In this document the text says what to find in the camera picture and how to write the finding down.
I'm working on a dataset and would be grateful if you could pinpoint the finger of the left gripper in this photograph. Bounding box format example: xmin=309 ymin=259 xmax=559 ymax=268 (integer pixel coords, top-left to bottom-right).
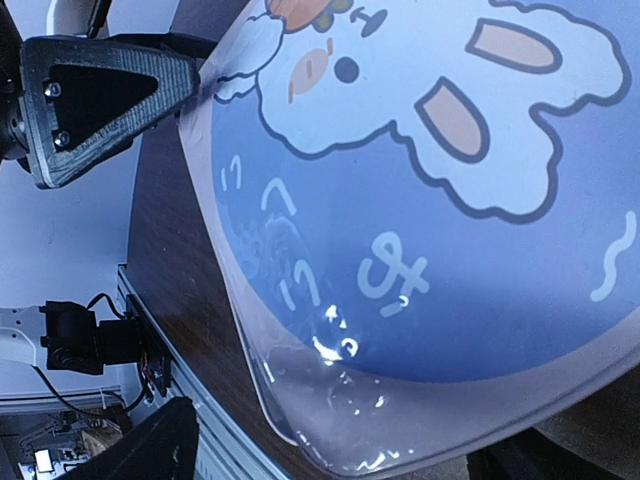
xmin=19 ymin=34 xmax=200 ymax=189

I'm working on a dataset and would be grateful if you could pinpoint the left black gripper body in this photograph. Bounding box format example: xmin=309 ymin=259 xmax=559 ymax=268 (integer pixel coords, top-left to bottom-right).
xmin=1 ymin=1 xmax=31 ymax=173

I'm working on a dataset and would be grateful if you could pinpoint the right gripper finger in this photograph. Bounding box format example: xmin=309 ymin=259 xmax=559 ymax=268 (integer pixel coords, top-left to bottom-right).
xmin=62 ymin=397 xmax=199 ymax=480

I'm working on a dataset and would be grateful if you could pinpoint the bunny print tin lid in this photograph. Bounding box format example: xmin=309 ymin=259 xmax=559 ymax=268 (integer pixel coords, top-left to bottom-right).
xmin=180 ymin=1 xmax=639 ymax=479

